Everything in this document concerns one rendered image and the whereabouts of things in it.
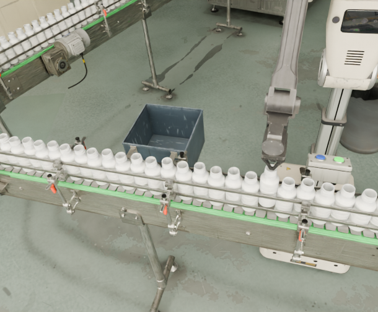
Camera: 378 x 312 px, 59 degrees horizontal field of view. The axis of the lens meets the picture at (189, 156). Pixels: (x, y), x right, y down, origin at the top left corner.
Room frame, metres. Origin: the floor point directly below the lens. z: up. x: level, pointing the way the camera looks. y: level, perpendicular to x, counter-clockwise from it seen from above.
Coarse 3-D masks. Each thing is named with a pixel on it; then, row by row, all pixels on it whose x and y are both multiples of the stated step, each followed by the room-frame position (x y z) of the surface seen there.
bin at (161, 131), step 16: (144, 112) 1.43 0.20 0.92; (160, 112) 1.44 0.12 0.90; (176, 112) 1.40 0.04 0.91; (192, 112) 1.37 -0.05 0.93; (144, 128) 1.39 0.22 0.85; (160, 128) 1.44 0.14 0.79; (176, 128) 1.41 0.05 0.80; (192, 128) 1.38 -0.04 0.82; (128, 144) 1.17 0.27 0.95; (144, 144) 1.35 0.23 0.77; (160, 144) 1.37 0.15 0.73; (176, 144) 1.35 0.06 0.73; (192, 144) 1.16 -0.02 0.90; (160, 160) 1.12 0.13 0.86; (192, 160) 1.14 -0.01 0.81
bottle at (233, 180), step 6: (234, 168) 0.74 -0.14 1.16; (228, 174) 0.73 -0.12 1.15; (234, 174) 0.76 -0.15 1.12; (228, 180) 0.72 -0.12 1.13; (234, 180) 0.71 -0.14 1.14; (240, 180) 0.72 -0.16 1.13; (228, 186) 0.71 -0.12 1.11; (234, 186) 0.70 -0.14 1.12; (240, 186) 0.70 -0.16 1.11; (228, 198) 0.71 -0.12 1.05; (234, 198) 0.70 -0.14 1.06; (240, 198) 0.71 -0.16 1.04; (228, 204) 0.71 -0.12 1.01
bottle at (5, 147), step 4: (0, 136) 1.07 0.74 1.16; (4, 136) 1.08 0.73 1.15; (8, 136) 1.07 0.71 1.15; (0, 140) 1.05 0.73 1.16; (4, 140) 1.05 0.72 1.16; (8, 140) 1.06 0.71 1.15; (4, 144) 1.05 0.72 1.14; (8, 144) 1.05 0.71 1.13; (4, 148) 1.04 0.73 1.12; (8, 148) 1.04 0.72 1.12; (8, 152) 1.04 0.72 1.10; (8, 156) 1.04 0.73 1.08; (12, 156) 1.04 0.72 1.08; (12, 160) 1.04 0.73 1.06; (16, 160) 1.04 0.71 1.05; (16, 164) 1.04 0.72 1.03
